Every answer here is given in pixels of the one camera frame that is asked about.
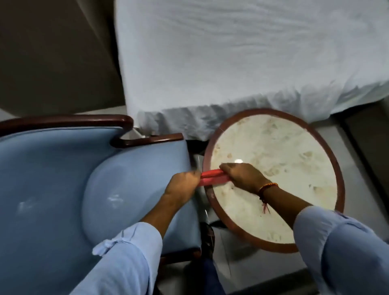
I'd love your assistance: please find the person's left hand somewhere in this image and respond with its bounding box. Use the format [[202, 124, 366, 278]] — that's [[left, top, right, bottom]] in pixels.
[[164, 171, 202, 205]]

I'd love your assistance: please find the person's right hand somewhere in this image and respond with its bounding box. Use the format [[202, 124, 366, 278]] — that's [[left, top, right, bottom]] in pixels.
[[219, 162, 270, 194]]

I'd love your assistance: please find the red cloth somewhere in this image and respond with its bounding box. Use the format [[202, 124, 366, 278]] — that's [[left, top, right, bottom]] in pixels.
[[198, 170, 232, 187]]

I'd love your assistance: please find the person's left forearm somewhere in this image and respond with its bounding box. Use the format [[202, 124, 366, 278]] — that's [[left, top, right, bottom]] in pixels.
[[69, 196, 186, 295]]

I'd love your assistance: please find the person's right forearm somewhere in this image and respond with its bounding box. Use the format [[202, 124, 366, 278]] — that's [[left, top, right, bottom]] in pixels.
[[261, 185, 389, 295]]

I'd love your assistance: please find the red thread wristband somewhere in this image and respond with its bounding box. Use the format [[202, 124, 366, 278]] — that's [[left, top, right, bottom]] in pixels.
[[257, 182, 279, 214]]

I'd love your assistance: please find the round marble table wooden rim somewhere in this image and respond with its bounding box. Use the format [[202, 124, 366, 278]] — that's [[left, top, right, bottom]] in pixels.
[[203, 108, 346, 253]]

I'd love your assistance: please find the person's dark shoe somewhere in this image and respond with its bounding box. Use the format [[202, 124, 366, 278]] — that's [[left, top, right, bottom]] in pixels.
[[200, 222, 216, 259]]

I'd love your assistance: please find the person's dark trouser leg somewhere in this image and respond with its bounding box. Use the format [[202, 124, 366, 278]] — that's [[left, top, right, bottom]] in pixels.
[[179, 258, 225, 295]]

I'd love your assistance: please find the blue upholstered wooden armchair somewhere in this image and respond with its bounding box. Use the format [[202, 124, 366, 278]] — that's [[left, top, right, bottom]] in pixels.
[[0, 115, 203, 295]]

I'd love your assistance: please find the bed with white sheet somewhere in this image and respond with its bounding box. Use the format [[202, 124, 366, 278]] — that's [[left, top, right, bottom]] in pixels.
[[114, 0, 389, 141]]

